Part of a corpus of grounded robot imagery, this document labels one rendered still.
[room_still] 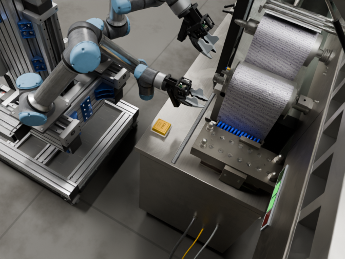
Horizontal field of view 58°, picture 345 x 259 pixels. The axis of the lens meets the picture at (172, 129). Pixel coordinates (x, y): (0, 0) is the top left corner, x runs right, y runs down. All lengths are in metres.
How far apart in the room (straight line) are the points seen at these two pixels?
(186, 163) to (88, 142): 1.05
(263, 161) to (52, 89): 0.96
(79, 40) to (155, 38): 2.18
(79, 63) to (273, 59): 0.82
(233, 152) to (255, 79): 0.33
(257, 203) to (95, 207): 1.27
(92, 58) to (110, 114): 1.23
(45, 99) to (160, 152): 0.56
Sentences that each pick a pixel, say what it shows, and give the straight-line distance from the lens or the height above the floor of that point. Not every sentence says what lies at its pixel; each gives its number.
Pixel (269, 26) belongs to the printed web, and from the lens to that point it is 1.41.
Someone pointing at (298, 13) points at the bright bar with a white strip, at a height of 1.45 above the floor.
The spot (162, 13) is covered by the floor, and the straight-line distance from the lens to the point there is 3.76.
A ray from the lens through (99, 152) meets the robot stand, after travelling 2.27.
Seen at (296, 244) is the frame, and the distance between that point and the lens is 0.83.
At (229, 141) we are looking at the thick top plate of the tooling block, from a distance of 1.41.
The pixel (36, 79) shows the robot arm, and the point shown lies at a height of 1.05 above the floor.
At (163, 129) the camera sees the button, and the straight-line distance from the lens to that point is 1.51.
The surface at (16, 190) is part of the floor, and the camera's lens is 2.52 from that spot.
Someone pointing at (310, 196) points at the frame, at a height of 1.46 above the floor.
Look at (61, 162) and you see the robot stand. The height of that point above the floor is 0.21.
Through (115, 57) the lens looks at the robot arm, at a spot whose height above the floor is 1.16.
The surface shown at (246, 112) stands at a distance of 1.36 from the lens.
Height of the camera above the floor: 2.18
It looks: 56 degrees down
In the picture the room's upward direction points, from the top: 10 degrees clockwise
